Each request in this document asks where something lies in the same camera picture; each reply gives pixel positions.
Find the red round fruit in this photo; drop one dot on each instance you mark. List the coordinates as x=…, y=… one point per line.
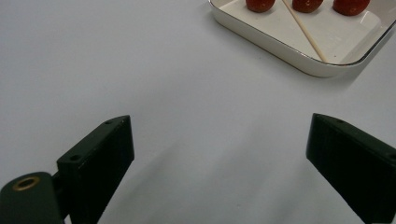
x=260, y=5
x=306, y=5
x=350, y=6

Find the thin wooden skewer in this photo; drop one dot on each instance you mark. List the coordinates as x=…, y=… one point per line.
x=305, y=32

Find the white rectangular plate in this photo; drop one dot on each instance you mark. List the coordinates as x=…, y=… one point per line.
x=342, y=34

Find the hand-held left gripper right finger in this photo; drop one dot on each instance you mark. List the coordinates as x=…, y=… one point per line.
x=351, y=165

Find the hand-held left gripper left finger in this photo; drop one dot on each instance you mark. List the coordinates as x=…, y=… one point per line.
x=96, y=161

